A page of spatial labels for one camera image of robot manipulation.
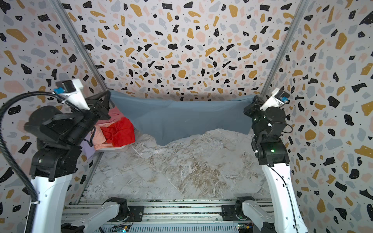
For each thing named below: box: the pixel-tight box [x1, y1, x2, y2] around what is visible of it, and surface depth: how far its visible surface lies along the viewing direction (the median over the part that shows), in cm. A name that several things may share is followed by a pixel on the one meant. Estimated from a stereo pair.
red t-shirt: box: [100, 116, 136, 148], surface depth 92 cm
